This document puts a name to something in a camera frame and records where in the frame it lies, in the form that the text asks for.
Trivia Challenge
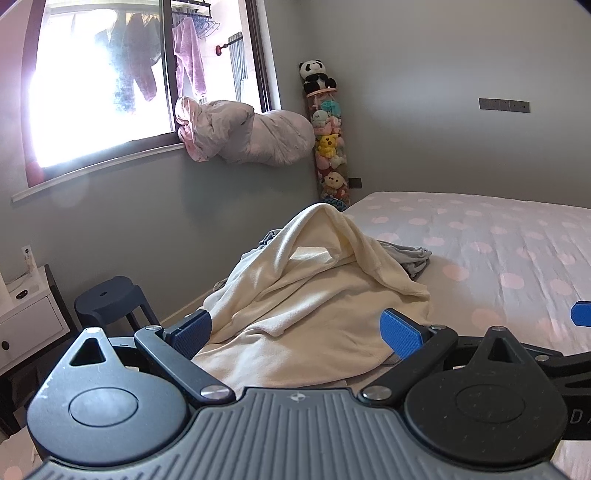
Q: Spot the dark blue plastic stool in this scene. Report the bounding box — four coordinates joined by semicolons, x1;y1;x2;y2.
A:
74;276;159;331

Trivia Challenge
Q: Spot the cream white sweater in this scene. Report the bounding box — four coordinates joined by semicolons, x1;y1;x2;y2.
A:
192;204;430;393

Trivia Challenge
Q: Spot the pink rolled duvet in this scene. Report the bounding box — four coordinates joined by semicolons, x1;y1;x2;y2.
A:
175;96;315;166

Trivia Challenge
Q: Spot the panda plush toy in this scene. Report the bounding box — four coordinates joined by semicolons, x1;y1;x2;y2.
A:
300;60;337;94

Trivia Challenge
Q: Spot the black window frame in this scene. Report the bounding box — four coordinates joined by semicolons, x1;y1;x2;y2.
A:
21;1;273;187

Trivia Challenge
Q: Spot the white bedside cabinet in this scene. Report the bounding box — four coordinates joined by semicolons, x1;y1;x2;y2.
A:
1;265;74;375

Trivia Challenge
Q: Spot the grey wall switch panel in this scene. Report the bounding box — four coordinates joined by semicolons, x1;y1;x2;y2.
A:
479;98;531;114

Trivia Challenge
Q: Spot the grey garment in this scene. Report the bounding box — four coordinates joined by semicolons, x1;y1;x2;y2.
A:
240;229;432;281

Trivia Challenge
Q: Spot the plush toy hanging organizer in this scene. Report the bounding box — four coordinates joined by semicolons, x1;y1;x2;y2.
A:
305;88;351;212

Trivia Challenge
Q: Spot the hanging pink garment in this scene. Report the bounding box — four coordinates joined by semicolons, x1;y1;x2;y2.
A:
172;17;206;97

